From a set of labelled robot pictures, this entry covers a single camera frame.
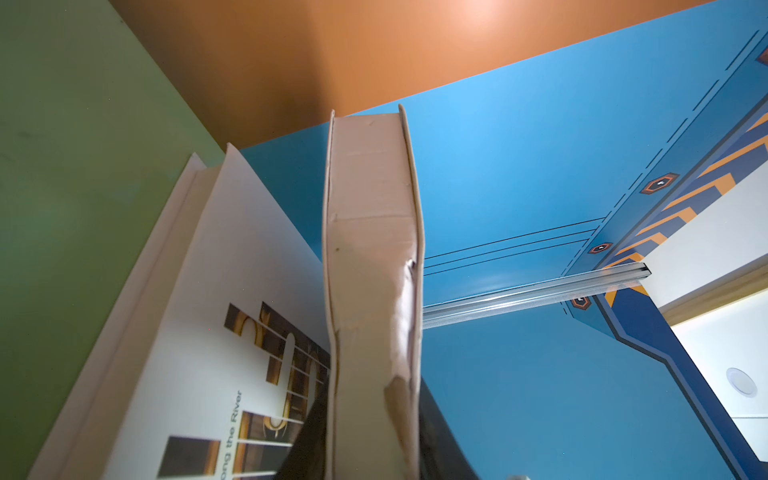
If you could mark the white LOVER magazine book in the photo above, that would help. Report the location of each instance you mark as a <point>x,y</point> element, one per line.
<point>375,418</point>

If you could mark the white book with brown blocks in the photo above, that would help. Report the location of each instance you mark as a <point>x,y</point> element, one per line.
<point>205,330</point>

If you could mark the green wooden two-tier shelf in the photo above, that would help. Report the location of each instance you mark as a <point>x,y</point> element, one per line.
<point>93,139</point>

